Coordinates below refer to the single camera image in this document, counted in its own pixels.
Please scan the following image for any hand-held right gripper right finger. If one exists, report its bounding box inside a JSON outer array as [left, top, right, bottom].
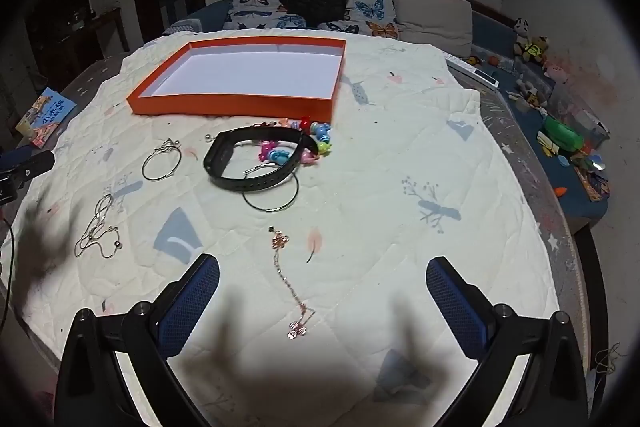
[[426, 256, 588, 427]]

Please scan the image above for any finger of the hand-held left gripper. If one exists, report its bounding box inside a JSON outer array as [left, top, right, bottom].
[[0, 148, 56, 180]]

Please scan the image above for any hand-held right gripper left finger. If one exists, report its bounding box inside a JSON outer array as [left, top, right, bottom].
[[54, 252, 221, 427]]

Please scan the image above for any thin wire hoop earring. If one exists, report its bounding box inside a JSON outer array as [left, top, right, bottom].
[[75, 194, 123, 259]]

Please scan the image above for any small bronze earring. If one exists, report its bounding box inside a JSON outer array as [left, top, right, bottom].
[[269, 227, 317, 340]]

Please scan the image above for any large dark hoop earring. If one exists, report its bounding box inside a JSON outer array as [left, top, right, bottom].
[[242, 164, 300, 212]]

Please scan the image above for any thin silver hoop earring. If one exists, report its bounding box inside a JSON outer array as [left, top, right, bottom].
[[142, 138, 182, 182]]

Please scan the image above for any black smart band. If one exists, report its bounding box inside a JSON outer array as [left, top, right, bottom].
[[203, 126, 319, 192]]

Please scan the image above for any colourful candy bead bracelet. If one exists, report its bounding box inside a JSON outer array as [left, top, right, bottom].
[[250, 116, 333, 166]]

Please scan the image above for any orange shallow box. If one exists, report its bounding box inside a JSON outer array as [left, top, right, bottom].
[[126, 36, 348, 120]]

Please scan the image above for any colourful picture book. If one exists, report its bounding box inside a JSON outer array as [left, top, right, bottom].
[[15, 88, 77, 145]]

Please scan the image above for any dark wooden cabinet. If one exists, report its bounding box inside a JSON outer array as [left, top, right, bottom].
[[25, 0, 123, 62]]

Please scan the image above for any grey patterned tablecloth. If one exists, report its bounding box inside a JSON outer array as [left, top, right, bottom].
[[0, 57, 601, 388]]

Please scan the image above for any white quilted blanket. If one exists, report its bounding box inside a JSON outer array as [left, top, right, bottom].
[[0, 27, 563, 427]]

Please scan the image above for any small colourful booklet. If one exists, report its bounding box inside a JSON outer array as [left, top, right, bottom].
[[575, 164, 611, 202]]

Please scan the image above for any grey folded cloth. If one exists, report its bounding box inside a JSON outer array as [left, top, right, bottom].
[[165, 18, 203, 36]]

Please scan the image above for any green toy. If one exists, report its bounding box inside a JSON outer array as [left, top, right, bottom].
[[542, 114, 585, 152]]

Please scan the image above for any clear storage bin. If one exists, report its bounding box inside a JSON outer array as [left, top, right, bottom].
[[550, 84, 610, 142]]

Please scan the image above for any white flat device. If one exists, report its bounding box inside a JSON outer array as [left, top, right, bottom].
[[446, 54, 501, 88]]

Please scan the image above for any pink plush toy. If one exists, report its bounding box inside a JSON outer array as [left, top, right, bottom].
[[545, 62, 576, 85]]

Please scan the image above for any butterfly print pillow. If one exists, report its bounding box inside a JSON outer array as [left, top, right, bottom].
[[320, 0, 401, 38], [222, 0, 291, 30]]

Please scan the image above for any beige pillow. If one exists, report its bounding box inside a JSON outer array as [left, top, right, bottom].
[[395, 0, 473, 45]]

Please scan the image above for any black quilted bag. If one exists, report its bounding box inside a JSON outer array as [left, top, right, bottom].
[[277, 0, 350, 25]]

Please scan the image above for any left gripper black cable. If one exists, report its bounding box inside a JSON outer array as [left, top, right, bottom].
[[0, 207, 16, 333]]

